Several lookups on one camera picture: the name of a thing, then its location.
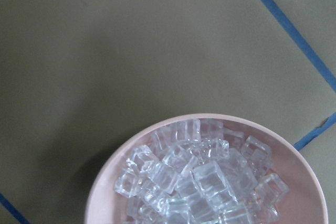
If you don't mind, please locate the pile of ice cubes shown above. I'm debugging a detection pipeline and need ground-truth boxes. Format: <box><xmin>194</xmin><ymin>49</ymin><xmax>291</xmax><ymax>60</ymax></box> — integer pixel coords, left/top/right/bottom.
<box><xmin>114</xmin><ymin>119</ymin><xmax>289</xmax><ymax>223</ymax></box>

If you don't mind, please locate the pink bowl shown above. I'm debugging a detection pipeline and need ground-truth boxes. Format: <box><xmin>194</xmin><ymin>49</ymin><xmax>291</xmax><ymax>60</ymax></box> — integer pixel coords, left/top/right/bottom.
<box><xmin>84</xmin><ymin>113</ymin><xmax>329</xmax><ymax>223</ymax></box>

